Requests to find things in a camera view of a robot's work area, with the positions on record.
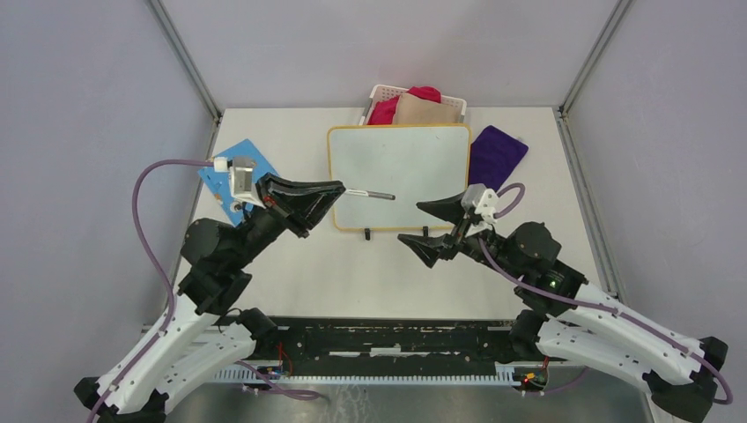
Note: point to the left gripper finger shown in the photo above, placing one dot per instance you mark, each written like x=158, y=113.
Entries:
x=307, y=207
x=279, y=189

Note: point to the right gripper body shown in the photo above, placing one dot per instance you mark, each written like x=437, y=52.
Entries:
x=464, y=234

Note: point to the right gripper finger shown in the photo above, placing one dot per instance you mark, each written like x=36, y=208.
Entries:
x=429, y=250
x=447, y=209

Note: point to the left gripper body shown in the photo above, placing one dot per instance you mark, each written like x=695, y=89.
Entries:
x=282, y=212

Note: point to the yellow framed whiteboard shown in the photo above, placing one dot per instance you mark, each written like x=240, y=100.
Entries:
x=413, y=162

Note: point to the brown capped whiteboard marker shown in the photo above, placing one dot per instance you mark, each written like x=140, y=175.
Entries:
x=370, y=194

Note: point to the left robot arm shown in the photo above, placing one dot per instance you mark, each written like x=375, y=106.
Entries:
x=158, y=373

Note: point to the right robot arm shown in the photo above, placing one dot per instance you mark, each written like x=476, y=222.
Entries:
x=567, y=317

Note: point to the blue cartoon print cloth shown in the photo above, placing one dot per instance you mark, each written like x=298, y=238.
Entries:
x=217, y=183

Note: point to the purple cloth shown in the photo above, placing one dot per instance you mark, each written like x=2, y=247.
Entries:
x=494, y=155

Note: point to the beige folded cloth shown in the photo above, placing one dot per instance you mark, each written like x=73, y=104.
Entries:
x=411, y=110

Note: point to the pink red cloth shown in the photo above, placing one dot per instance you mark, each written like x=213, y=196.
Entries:
x=384, y=109

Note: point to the white plastic basket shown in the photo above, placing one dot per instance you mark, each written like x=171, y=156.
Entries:
x=453, y=102

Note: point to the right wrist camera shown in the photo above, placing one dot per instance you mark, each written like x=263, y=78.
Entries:
x=479, y=204

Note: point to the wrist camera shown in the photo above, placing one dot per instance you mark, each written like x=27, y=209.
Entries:
x=241, y=184
x=479, y=204

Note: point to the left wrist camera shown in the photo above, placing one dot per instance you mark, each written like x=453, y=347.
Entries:
x=241, y=184

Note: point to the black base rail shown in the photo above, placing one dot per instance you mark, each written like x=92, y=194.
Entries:
x=318, y=346

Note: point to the white slotted cable duct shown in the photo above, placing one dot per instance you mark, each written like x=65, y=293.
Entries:
x=503, y=376

